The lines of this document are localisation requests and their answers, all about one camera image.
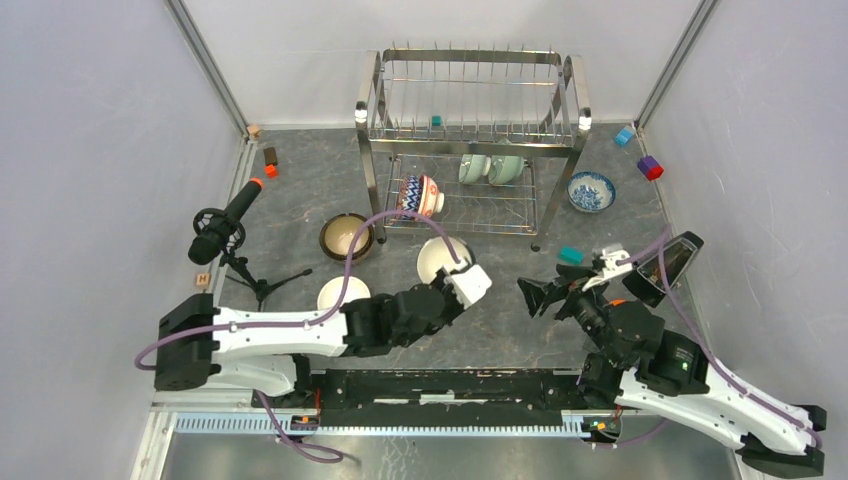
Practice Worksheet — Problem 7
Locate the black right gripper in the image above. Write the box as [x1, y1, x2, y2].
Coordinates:
[514, 264, 624, 366]

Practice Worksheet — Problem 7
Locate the teal glazed bowl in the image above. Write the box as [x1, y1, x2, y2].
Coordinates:
[416, 237, 473, 284]

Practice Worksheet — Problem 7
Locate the blue white floral bowl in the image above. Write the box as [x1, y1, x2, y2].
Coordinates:
[567, 171, 616, 213]

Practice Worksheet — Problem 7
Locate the orange bowl white inside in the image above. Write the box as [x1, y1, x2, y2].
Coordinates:
[316, 276, 371, 310]

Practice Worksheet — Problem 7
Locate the black patterned bowl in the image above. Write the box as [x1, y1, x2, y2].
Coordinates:
[319, 213, 375, 265]

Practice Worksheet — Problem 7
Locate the stainless steel dish rack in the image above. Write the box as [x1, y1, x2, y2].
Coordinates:
[354, 46, 593, 251]

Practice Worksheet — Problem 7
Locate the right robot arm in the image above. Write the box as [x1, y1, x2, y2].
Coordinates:
[517, 265, 827, 479]

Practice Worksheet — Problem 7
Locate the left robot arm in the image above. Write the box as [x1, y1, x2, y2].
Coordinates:
[153, 266, 486, 408]

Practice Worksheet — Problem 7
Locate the teal block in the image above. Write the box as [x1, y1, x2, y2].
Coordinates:
[558, 246, 584, 265]

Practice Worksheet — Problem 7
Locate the black metronome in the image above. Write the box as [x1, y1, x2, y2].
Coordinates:
[623, 231, 704, 308]

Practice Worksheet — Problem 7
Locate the pale green bowl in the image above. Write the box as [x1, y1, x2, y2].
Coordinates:
[488, 155, 526, 186]

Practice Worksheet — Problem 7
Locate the blue white zigzag bowl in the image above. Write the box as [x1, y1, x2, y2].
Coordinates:
[396, 174, 424, 220]

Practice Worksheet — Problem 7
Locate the red purple block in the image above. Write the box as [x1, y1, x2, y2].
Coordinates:
[637, 155, 664, 181]

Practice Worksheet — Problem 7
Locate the light blue block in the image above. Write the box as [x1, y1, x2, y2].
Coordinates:
[614, 125, 636, 147]

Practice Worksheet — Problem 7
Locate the black mini tripod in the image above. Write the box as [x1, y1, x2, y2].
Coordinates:
[219, 252, 313, 311]

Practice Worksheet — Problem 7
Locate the brown block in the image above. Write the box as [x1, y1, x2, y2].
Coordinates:
[263, 147, 278, 166]

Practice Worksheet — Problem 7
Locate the black microphone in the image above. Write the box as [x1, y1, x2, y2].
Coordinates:
[188, 178, 263, 265]

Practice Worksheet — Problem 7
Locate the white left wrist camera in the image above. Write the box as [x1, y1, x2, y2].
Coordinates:
[445, 264, 492, 309]

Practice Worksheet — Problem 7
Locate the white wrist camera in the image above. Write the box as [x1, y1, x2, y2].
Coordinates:
[445, 264, 492, 309]
[582, 243, 633, 291]

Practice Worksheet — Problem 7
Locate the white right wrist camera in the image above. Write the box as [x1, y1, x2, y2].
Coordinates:
[582, 243, 633, 291]

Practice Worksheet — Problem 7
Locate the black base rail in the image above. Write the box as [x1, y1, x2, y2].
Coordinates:
[251, 369, 614, 427]

